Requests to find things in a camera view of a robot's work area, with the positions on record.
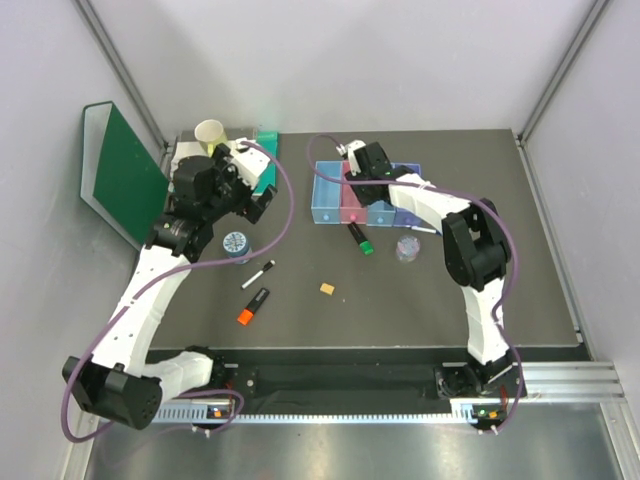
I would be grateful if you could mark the white blue marker pen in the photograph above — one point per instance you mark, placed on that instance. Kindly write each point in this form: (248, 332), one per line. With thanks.
(424, 230)

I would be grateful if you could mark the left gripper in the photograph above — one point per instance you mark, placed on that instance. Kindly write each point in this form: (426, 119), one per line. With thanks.
(226, 166)

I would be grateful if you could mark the green black highlighter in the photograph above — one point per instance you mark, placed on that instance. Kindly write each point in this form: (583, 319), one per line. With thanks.
(360, 238)

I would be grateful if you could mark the pink drawer box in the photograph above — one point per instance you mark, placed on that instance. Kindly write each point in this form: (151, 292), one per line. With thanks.
(351, 210)

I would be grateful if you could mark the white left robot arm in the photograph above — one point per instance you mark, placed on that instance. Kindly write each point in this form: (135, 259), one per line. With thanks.
(112, 379)

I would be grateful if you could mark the blue round lidded jar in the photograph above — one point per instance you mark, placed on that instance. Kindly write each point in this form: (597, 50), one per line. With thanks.
(237, 246)

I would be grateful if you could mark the white paper stack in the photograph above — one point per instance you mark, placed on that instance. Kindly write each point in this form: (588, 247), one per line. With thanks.
(185, 149)

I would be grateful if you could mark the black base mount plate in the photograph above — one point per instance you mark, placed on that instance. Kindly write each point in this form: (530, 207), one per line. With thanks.
(426, 381)

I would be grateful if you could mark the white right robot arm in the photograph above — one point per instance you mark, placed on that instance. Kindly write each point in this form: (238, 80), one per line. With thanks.
(476, 254)

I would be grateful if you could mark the clear plastic pin jar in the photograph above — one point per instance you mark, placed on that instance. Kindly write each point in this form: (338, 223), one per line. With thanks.
(407, 248)

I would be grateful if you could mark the white black marker pen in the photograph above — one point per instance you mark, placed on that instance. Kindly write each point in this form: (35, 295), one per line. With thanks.
(266, 267)

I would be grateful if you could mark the small tan eraser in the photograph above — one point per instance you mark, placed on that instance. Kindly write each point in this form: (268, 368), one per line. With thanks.
(327, 288)

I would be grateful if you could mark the cream yellow mug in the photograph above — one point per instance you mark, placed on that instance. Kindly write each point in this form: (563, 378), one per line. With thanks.
(210, 133)

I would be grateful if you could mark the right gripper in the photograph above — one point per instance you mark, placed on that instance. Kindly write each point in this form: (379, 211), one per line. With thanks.
(364, 200)

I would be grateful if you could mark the purple drawer box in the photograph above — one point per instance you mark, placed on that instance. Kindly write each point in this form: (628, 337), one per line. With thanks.
(403, 217)

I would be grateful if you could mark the orange black highlighter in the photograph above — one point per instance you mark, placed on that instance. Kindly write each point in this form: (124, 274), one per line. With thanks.
(253, 306)

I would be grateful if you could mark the green binder folder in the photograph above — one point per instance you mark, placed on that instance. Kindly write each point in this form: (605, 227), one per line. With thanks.
(120, 180)

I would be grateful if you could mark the grey slotted cable duct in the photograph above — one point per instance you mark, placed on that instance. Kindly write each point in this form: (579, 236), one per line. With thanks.
(218, 411)

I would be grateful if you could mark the teal green notebook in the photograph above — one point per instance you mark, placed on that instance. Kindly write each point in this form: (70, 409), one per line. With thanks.
(269, 141)

